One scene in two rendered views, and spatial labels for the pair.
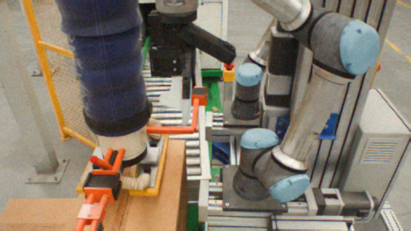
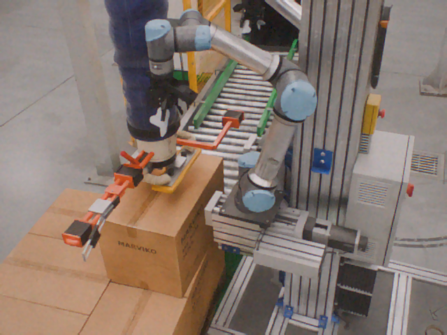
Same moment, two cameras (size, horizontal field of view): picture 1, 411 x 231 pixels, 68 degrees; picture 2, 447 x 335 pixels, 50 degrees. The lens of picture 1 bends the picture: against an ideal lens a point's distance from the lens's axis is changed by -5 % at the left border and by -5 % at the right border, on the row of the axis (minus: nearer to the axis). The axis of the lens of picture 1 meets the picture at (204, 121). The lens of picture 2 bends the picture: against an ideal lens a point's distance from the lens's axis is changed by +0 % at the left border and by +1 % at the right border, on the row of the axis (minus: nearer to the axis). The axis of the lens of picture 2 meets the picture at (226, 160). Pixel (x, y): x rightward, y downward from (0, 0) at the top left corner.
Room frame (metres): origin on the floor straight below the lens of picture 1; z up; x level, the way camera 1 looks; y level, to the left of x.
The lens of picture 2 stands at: (-0.68, -0.60, 2.37)
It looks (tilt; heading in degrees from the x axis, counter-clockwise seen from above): 36 degrees down; 20
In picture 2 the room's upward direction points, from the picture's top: 2 degrees counter-clockwise
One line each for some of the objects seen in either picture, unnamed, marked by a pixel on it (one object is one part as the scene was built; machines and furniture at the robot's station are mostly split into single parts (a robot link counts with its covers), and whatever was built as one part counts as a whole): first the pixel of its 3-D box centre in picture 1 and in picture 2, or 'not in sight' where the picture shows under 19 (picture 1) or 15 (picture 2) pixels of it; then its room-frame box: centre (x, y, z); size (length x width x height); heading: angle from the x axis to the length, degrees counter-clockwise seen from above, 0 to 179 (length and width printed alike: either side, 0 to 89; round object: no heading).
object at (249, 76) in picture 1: (248, 80); not in sight; (1.32, -0.20, 1.20); 0.13 x 0.12 x 0.14; 164
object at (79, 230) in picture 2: not in sight; (78, 232); (0.32, 0.32, 1.18); 0.08 x 0.07 x 0.05; 179
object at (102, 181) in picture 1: (103, 185); (128, 175); (0.67, 0.31, 1.18); 0.10 x 0.08 x 0.06; 89
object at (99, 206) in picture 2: not in sight; (100, 210); (0.45, 0.31, 1.17); 0.07 x 0.07 x 0.04; 89
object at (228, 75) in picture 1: (225, 131); not in sight; (1.88, -0.16, 0.50); 0.07 x 0.07 x 1.00; 3
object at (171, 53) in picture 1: (174, 42); (162, 87); (0.57, 0.06, 1.66); 0.09 x 0.08 x 0.12; 87
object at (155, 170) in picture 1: (150, 158); (177, 165); (0.92, 0.21, 1.08); 0.34 x 0.10 x 0.05; 179
